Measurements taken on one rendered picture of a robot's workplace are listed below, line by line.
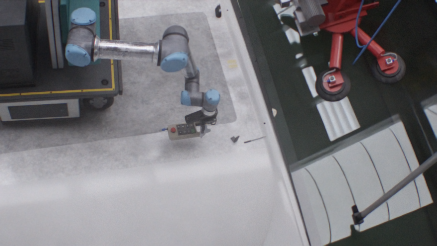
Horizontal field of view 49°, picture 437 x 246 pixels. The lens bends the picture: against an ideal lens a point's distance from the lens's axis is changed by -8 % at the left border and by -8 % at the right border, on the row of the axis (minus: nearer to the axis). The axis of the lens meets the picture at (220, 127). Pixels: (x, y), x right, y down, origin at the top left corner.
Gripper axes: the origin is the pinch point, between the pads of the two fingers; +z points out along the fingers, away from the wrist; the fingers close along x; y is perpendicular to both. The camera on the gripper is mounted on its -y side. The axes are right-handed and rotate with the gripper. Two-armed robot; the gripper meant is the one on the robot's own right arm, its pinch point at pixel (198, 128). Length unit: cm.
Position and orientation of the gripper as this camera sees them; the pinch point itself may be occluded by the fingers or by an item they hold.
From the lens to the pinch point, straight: 286.2
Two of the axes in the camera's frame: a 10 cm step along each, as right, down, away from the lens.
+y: 9.5, -1.3, 2.9
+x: -2.4, -8.8, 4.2
